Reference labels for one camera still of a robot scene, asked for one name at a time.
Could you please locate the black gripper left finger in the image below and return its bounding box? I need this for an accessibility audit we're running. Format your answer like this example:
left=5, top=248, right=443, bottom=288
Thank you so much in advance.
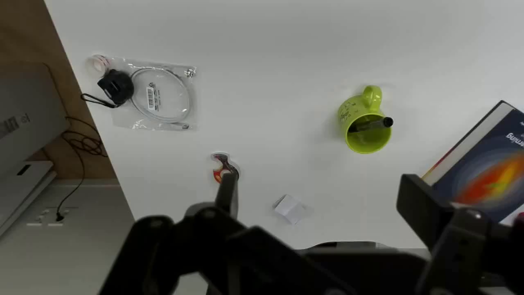
left=100, top=170, right=350, bottom=295

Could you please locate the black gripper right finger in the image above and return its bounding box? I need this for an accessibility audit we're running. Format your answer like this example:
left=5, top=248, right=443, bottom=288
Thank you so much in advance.
left=396, top=171, right=524, bottom=295

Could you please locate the yellow-green mug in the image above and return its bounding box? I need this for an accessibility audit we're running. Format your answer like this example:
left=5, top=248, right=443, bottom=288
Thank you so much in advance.
left=335, top=83, right=394, bottom=155

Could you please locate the small white paper piece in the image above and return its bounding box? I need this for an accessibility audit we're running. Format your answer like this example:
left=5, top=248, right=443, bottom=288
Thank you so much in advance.
left=273, top=191, right=308, bottom=224

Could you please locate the blue hardcover book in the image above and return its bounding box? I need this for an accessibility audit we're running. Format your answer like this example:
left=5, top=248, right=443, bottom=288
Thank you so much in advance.
left=422, top=98, right=524, bottom=225

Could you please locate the clear plastic bag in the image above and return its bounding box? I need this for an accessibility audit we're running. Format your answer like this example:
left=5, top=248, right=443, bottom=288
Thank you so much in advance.
left=86, top=53, right=199, bottom=132

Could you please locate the coiled grey cable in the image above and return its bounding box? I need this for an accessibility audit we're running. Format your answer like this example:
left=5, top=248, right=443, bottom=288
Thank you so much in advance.
left=129, top=63, right=196, bottom=130

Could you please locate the black floor cable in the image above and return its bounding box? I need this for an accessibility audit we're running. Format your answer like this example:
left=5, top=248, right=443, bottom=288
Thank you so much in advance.
left=54, top=112, right=108, bottom=222

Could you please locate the black round pouch with strap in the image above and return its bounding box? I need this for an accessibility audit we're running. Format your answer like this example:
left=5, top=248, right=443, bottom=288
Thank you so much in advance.
left=80, top=66, right=136, bottom=109

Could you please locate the small pink ring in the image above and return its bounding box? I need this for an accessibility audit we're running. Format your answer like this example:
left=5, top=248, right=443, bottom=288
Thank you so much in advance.
left=88, top=53, right=111, bottom=75

